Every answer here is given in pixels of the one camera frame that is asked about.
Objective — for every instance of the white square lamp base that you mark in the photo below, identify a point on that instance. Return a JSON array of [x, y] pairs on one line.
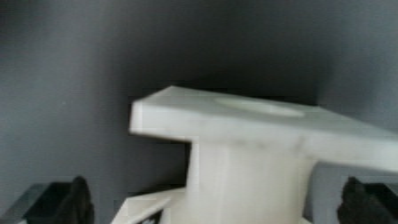
[[260, 141]]

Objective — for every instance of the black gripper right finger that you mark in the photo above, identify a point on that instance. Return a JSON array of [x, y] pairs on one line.
[[369, 203]]

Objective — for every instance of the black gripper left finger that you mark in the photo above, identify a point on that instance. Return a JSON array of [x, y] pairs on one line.
[[65, 205]]

